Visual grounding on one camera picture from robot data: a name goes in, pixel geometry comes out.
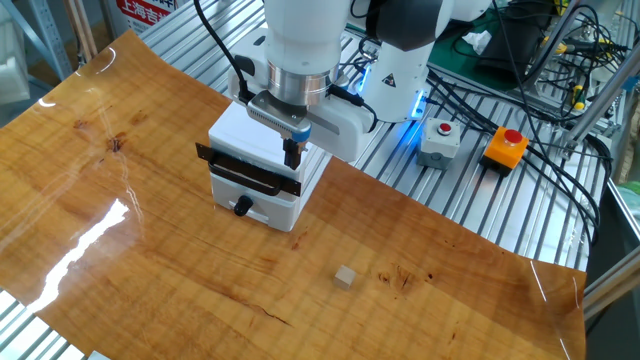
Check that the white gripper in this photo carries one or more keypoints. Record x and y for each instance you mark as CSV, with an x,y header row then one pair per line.
x,y
345,131

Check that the small wooden cube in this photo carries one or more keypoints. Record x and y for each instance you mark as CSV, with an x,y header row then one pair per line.
x,y
345,279

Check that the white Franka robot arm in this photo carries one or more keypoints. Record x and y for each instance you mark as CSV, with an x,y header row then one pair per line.
x,y
405,85

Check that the white plastic drawer cabinet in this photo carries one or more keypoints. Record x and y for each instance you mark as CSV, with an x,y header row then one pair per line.
x,y
230,135

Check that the grey box with red button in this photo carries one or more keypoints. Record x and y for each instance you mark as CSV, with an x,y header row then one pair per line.
x,y
439,147

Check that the wood grain table mat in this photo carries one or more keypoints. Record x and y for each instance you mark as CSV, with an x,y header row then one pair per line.
x,y
150,250

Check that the green mat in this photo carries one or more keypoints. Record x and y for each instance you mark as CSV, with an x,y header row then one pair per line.
x,y
450,65

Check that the red and white sign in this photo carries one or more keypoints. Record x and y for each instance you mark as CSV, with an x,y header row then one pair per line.
x,y
145,15

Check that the orange box with red button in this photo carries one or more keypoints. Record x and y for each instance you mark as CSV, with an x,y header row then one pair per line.
x,y
505,152

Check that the crumpled white tissue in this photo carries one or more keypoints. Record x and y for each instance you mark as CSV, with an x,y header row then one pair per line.
x,y
477,41

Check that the wooden stick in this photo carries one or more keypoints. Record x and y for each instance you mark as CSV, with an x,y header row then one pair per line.
x,y
74,25
86,25

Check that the yellow black screwdriver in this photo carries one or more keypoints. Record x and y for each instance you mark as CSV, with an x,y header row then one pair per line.
x,y
579,97

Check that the white foam block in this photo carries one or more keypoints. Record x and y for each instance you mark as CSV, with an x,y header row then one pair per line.
x,y
12,75

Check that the grey perforated shelf frame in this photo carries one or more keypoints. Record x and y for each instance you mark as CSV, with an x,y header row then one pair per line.
x,y
51,40

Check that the slim aluminium profile post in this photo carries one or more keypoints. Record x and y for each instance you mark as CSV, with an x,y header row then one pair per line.
x,y
555,42

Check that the thick aluminium profile post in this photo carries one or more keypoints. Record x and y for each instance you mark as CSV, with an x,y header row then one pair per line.
x,y
600,102

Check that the aluminium profile rail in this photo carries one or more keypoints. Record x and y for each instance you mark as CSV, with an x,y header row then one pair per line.
x,y
612,287

